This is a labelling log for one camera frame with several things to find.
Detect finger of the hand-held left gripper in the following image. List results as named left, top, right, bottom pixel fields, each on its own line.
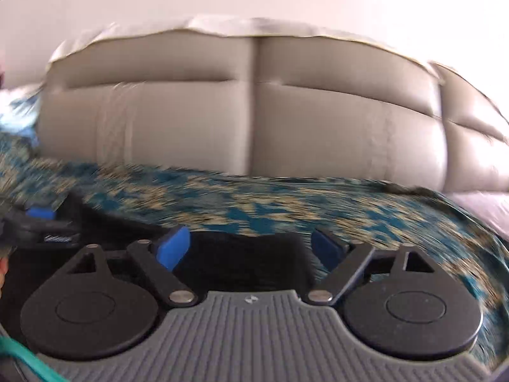
left=16, top=204, right=78, bottom=244

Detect teal cable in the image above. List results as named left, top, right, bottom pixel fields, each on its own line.
left=0, top=336, right=68, bottom=382

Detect lavender sofa seat cover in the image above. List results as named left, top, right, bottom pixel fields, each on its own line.
left=449, top=191, right=509, bottom=243

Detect white cloth on sofa back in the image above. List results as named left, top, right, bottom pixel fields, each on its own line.
left=48, top=14, right=442, bottom=78

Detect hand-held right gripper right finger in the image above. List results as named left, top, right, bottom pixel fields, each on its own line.
left=308, top=229, right=439, bottom=308

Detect black pants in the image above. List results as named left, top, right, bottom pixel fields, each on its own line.
left=0, top=197, right=315, bottom=299

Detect beige leather sofa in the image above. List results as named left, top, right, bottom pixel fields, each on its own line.
left=38, top=34, right=509, bottom=195

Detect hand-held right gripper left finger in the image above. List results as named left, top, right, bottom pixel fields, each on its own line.
left=66, top=225, right=198, bottom=308

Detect teal gold patterned blanket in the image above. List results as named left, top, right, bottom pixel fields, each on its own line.
left=0, top=88, right=509, bottom=371

